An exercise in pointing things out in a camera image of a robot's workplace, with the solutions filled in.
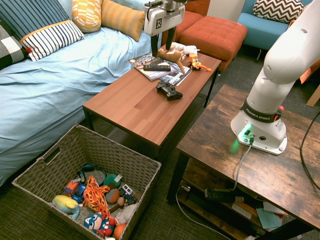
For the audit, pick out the blue white toy vehicle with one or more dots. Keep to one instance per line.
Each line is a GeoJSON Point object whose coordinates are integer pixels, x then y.
{"type": "Point", "coordinates": [127, 193]}

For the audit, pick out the blue toy car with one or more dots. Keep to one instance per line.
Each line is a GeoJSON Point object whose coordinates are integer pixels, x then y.
{"type": "Point", "coordinates": [79, 192]}

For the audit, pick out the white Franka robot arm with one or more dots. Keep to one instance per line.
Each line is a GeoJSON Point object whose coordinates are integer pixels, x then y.
{"type": "Point", "coordinates": [282, 57]}

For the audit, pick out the black white chevron pillow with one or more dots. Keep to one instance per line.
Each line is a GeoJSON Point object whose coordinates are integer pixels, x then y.
{"type": "Point", "coordinates": [277, 10]}

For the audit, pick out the grey wicker basket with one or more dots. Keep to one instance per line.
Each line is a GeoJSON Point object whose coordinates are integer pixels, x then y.
{"type": "Point", "coordinates": [100, 152]}

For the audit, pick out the brown grey soft ball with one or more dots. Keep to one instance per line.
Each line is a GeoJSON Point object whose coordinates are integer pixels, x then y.
{"type": "Point", "coordinates": [113, 196]}

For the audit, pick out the orange toy excavator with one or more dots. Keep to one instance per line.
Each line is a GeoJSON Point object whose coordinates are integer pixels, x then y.
{"type": "Point", "coordinates": [195, 63]}

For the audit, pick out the orange armchair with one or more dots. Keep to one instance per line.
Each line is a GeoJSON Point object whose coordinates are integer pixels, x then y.
{"type": "Point", "coordinates": [192, 15]}

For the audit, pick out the white paper sheet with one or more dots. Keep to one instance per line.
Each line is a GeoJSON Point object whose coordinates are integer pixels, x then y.
{"type": "Point", "coordinates": [272, 207]}

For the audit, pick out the orange ball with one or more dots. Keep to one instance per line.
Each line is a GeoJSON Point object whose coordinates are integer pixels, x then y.
{"type": "Point", "coordinates": [120, 231]}

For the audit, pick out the business magazine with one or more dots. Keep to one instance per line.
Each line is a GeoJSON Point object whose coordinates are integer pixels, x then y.
{"type": "Point", "coordinates": [176, 76]}

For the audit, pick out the sofa with light blue cover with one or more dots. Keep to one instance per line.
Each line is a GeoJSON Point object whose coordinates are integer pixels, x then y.
{"type": "Point", "coordinates": [57, 87]}

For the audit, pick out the rustic brown side table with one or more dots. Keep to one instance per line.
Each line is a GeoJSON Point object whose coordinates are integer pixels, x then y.
{"type": "Point", "coordinates": [215, 140]}

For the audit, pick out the Captain America plush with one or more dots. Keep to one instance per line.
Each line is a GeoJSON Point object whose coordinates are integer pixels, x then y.
{"type": "Point", "coordinates": [96, 222]}

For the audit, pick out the yellow blue plush toy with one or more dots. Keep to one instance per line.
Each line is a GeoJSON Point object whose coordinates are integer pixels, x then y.
{"type": "Point", "coordinates": [65, 202]}

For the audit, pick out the orange flame pattern plush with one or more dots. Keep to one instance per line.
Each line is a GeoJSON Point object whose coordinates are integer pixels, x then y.
{"type": "Point", "coordinates": [96, 197]}

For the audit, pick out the grey white plush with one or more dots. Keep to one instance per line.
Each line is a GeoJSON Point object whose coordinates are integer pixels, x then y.
{"type": "Point", "coordinates": [127, 213]}

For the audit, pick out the orange tufted ottoman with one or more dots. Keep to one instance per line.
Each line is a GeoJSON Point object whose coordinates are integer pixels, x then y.
{"type": "Point", "coordinates": [215, 35]}

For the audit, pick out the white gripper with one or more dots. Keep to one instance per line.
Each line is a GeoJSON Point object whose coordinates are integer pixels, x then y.
{"type": "Point", "coordinates": [160, 21]}

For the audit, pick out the black white checked pillow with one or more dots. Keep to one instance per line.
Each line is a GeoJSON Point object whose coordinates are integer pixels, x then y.
{"type": "Point", "coordinates": [10, 51]}

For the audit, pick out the blue pinstriped pillow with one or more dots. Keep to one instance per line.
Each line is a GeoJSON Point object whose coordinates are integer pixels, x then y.
{"type": "Point", "coordinates": [32, 15]}

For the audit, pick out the reddish wooden coffee table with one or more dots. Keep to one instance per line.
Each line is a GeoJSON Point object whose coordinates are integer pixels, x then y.
{"type": "Point", "coordinates": [147, 110]}

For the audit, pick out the blue black headphones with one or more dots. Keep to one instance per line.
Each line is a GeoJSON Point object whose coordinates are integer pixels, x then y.
{"type": "Point", "coordinates": [87, 168]}

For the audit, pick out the blue upholstered chair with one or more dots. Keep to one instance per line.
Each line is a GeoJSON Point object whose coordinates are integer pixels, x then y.
{"type": "Point", "coordinates": [262, 32]}

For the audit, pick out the mustard yellow pillow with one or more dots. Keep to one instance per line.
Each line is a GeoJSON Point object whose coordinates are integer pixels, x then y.
{"type": "Point", "coordinates": [122, 17]}

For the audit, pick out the yellow white patterned pillow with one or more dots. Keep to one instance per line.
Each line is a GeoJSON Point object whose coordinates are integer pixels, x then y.
{"type": "Point", "coordinates": [86, 15]}

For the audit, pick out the brown dog plush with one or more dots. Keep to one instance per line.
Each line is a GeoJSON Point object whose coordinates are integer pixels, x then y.
{"type": "Point", "coordinates": [172, 57]}

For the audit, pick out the cardboard piece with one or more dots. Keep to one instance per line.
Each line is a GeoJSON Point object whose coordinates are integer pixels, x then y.
{"type": "Point", "coordinates": [314, 97]}

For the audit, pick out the orange toy truck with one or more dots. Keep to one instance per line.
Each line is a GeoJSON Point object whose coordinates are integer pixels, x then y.
{"type": "Point", "coordinates": [71, 187]}

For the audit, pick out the white unicorn plush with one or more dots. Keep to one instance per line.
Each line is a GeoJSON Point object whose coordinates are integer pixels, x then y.
{"type": "Point", "coordinates": [183, 48]}

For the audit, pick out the black gamepad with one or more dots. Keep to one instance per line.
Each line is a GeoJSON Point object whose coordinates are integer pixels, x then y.
{"type": "Point", "coordinates": [168, 90]}

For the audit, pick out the green soft ball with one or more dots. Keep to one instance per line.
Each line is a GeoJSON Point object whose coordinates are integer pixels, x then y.
{"type": "Point", "coordinates": [111, 180]}

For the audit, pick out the white navy striped pillow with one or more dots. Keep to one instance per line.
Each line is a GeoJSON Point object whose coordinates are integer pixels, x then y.
{"type": "Point", "coordinates": [51, 38]}

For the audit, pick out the black TV remote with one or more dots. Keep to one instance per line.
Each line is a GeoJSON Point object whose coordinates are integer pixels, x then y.
{"type": "Point", "coordinates": [157, 67]}

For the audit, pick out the black power adapter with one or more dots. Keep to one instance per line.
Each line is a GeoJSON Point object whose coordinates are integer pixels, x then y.
{"type": "Point", "coordinates": [222, 195]}

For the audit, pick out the teal paper sheet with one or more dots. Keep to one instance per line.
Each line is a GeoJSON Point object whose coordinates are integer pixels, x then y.
{"type": "Point", "coordinates": [268, 218]}

